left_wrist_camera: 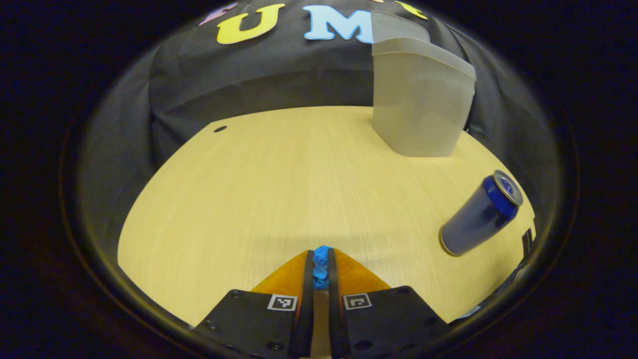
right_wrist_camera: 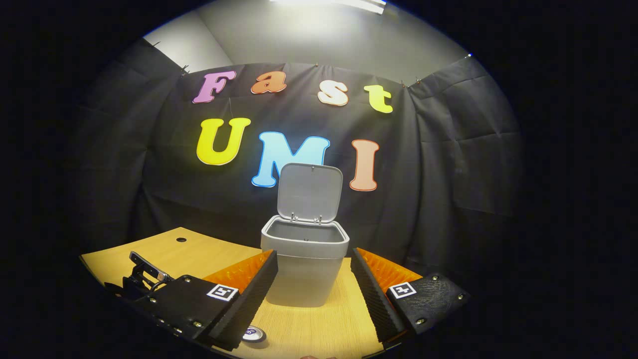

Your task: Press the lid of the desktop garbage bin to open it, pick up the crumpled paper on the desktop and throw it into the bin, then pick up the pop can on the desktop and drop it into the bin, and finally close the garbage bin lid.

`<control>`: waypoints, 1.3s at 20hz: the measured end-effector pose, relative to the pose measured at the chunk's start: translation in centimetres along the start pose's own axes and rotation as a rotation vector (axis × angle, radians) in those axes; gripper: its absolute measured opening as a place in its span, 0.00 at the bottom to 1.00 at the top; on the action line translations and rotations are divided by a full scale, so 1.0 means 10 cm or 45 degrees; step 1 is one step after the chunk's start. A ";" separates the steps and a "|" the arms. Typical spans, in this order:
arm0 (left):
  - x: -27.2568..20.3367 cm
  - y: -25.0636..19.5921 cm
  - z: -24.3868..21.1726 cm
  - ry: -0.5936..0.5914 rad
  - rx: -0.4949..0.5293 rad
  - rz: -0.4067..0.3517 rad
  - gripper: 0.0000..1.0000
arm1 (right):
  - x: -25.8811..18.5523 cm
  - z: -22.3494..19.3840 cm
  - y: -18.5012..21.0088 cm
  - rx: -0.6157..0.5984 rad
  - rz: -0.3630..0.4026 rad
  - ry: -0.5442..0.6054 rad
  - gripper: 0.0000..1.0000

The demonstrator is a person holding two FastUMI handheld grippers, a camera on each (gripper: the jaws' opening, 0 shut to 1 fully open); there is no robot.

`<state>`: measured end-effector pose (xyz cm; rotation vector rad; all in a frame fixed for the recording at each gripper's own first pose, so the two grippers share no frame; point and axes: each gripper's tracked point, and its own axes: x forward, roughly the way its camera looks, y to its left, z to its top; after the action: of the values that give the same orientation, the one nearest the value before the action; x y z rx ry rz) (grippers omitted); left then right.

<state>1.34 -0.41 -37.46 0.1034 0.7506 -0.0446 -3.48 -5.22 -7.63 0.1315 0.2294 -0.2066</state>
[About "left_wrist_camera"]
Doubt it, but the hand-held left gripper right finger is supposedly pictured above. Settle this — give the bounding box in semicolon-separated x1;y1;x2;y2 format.
326;248;449;359

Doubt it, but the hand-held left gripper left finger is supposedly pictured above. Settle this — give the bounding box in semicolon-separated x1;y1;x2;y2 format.
192;249;316;359

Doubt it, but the blue paper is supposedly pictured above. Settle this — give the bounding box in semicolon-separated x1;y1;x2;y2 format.
313;245;332;291

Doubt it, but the blue pop can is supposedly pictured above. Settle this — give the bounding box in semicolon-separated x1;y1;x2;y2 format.
440;170;524;257

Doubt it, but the white desktop garbage bin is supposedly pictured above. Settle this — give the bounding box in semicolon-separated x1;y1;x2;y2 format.
370;10;477;158

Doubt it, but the black backdrop cloth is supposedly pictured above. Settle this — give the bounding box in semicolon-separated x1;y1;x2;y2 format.
75;0;564;240

